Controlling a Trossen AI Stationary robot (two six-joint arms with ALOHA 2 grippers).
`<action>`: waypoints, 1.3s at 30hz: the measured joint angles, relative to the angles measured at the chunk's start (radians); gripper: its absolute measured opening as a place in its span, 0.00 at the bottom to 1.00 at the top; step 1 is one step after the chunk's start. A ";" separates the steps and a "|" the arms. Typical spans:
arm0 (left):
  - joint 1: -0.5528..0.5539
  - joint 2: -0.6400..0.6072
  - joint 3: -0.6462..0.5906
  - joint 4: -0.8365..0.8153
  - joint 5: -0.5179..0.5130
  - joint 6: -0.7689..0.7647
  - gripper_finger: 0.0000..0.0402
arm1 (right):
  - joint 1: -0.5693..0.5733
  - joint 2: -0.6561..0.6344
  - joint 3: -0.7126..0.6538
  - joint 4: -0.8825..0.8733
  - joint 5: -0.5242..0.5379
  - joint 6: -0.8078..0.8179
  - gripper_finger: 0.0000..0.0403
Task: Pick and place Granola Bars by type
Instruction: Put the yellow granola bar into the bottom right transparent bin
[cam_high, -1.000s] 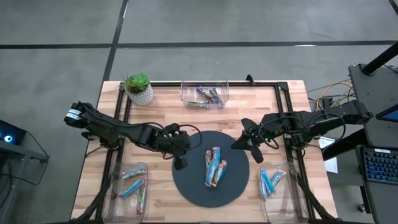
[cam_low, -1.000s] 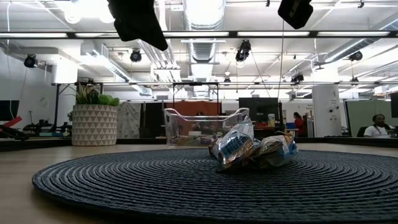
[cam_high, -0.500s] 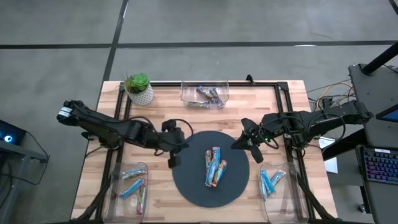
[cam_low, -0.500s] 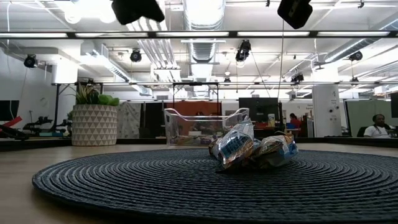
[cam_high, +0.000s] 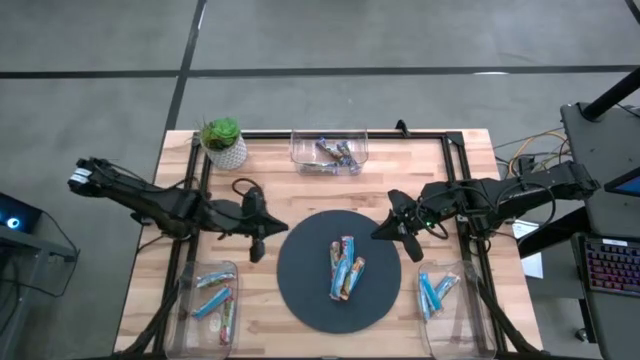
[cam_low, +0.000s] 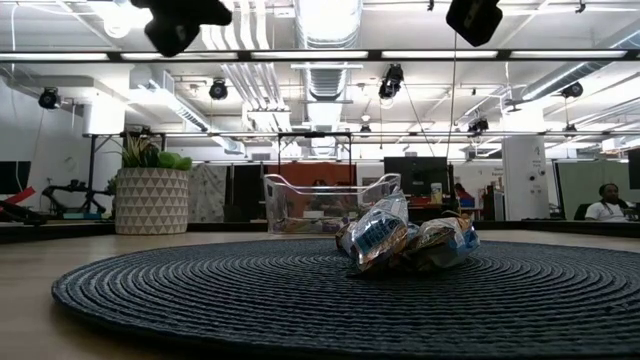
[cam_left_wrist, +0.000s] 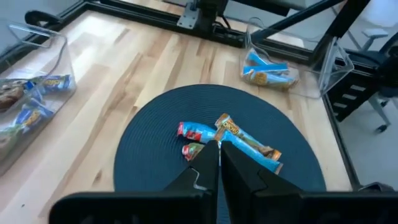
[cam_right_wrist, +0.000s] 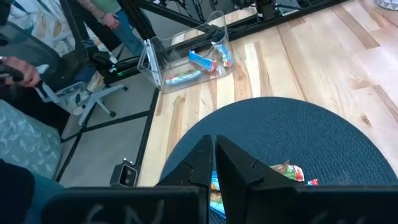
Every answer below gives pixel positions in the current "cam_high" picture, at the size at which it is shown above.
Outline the yellow cable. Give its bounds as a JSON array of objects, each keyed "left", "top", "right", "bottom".
[{"left": 508, "top": 130, "right": 569, "bottom": 176}]

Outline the blue granola bar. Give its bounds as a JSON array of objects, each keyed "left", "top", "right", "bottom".
[
  {"left": 417, "top": 279, "right": 432, "bottom": 322},
  {"left": 191, "top": 285, "right": 235, "bottom": 320},
  {"left": 328, "top": 257, "right": 352, "bottom": 302},
  {"left": 433, "top": 273, "right": 462, "bottom": 301},
  {"left": 341, "top": 235, "right": 356, "bottom": 269}
]

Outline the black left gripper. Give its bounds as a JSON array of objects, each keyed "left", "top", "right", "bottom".
[{"left": 214, "top": 187, "right": 290, "bottom": 264}]

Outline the backlit computer keyboard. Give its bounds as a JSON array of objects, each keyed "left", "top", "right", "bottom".
[{"left": 582, "top": 238, "right": 640, "bottom": 297}]

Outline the dark grey workstation desk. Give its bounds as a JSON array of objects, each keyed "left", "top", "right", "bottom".
[{"left": 559, "top": 102, "right": 640, "bottom": 360}]

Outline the dark round plate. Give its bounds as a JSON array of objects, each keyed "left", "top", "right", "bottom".
[{"left": 276, "top": 209, "right": 403, "bottom": 335}]

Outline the teal granola bar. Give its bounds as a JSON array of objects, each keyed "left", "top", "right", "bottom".
[{"left": 194, "top": 271, "right": 236, "bottom": 290}]

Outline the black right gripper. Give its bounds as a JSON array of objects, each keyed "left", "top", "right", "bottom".
[{"left": 370, "top": 188, "right": 442, "bottom": 263}]

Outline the computer monitor screen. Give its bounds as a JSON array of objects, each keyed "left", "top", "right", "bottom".
[{"left": 603, "top": 167, "right": 640, "bottom": 199}]

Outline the clear plastic bin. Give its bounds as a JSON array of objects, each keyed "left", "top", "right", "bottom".
[
  {"left": 417, "top": 259, "right": 499, "bottom": 360},
  {"left": 289, "top": 127, "right": 370, "bottom": 176},
  {"left": 164, "top": 259, "right": 240, "bottom": 360}
]

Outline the grey metal stand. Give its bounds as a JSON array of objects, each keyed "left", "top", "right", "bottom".
[{"left": 0, "top": 224, "right": 81, "bottom": 360}]

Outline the black computer with blue light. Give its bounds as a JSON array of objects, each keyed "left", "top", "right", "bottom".
[{"left": 0, "top": 192, "right": 44, "bottom": 235}]

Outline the white paper sheet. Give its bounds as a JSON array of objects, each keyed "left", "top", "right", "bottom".
[
  {"left": 512, "top": 219, "right": 540, "bottom": 240},
  {"left": 519, "top": 252, "right": 545, "bottom": 280}
]

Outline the black metal pole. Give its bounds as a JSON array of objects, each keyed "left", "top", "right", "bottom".
[{"left": 582, "top": 67, "right": 640, "bottom": 122}]

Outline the succulent in white patterned pot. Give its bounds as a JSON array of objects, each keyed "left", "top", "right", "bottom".
[{"left": 198, "top": 117, "right": 249, "bottom": 171}]

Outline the black looped gripper cable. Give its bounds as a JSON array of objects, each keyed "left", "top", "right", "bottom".
[
  {"left": 231, "top": 177, "right": 265, "bottom": 202},
  {"left": 417, "top": 199, "right": 450, "bottom": 240}
]

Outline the red and green granola bar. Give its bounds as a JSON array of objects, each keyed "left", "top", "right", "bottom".
[{"left": 218, "top": 297, "right": 236, "bottom": 347}]

